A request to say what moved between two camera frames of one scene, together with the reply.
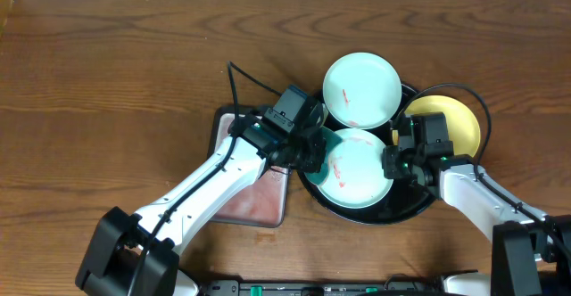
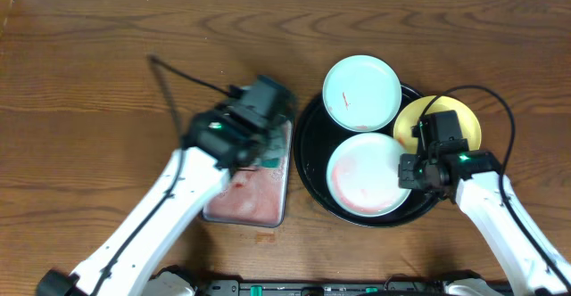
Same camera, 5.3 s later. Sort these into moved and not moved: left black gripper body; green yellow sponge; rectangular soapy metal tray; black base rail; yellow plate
Moved: green yellow sponge; left black gripper body
Not moved: rectangular soapy metal tray; yellow plate; black base rail
